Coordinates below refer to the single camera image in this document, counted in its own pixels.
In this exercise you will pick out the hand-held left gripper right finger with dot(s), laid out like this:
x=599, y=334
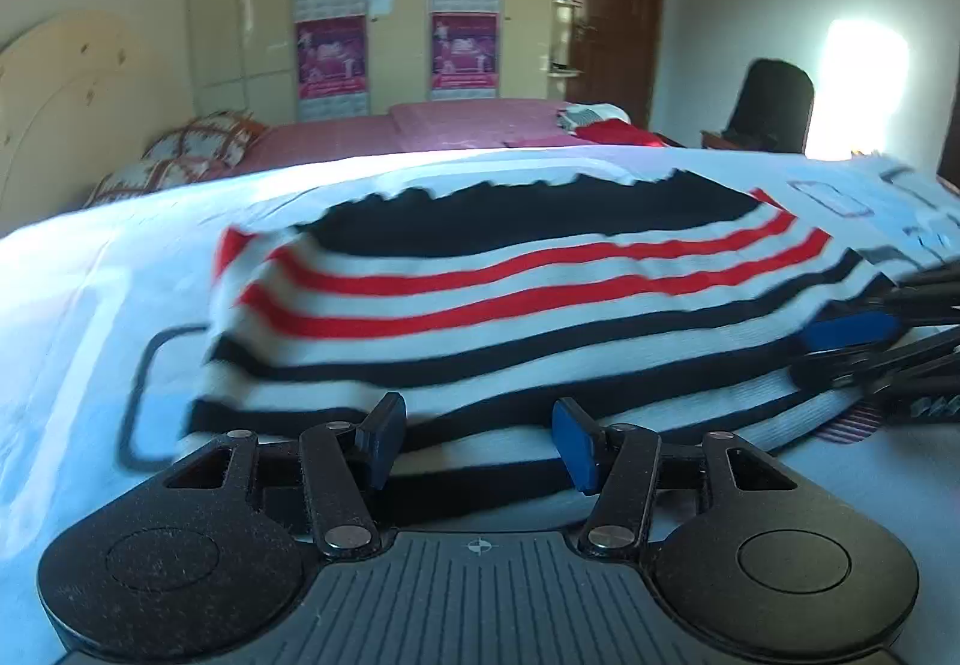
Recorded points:
x=576, y=444

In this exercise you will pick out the cream wooden headboard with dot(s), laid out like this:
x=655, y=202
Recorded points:
x=67, y=110

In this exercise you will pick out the striped knit sweater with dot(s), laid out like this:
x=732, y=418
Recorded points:
x=487, y=305

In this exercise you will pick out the red cloth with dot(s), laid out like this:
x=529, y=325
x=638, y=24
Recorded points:
x=615, y=133

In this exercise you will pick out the small striped cloth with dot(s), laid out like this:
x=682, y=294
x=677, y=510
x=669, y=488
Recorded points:
x=592, y=114

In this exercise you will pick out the cream corner shelf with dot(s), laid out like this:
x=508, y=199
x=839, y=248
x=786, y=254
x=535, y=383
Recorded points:
x=564, y=5

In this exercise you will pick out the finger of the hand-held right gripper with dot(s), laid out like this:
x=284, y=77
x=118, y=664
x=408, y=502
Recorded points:
x=847, y=329
x=915, y=373

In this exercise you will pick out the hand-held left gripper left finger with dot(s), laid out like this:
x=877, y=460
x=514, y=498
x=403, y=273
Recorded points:
x=382, y=440

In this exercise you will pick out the black chair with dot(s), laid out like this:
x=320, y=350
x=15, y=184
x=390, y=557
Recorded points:
x=772, y=106

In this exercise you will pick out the brown wooden door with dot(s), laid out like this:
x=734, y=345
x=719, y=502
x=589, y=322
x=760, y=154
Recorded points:
x=619, y=13

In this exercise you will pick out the pink bed sheet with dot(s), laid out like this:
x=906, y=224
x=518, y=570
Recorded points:
x=450, y=125

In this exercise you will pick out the light blue patterned blanket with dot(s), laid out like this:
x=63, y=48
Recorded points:
x=90, y=320

